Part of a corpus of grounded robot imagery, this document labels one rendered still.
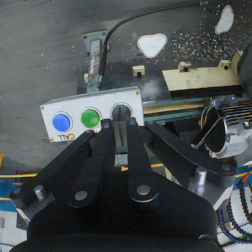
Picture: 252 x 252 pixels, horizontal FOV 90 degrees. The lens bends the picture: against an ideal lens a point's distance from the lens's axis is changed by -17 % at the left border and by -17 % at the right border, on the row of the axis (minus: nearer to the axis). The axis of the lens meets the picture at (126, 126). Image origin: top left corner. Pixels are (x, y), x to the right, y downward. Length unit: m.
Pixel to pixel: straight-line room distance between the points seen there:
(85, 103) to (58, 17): 0.27
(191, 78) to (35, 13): 0.49
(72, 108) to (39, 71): 0.32
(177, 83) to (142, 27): 0.20
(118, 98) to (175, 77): 0.33
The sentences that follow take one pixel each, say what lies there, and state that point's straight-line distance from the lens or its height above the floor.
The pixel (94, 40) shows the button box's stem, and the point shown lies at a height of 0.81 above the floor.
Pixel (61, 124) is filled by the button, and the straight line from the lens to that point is 0.26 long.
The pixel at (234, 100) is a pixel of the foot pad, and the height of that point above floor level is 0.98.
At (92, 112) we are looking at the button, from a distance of 0.24.
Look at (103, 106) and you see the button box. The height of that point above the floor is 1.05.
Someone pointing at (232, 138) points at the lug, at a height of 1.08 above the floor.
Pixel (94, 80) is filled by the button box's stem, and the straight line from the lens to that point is 0.31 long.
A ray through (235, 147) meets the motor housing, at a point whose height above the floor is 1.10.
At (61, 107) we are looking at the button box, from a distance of 0.26.
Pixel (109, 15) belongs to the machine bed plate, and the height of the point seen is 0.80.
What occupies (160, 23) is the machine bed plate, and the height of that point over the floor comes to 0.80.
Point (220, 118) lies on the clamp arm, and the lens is 0.44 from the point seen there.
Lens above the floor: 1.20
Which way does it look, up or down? 30 degrees down
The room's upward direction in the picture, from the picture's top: 173 degrees clockwise
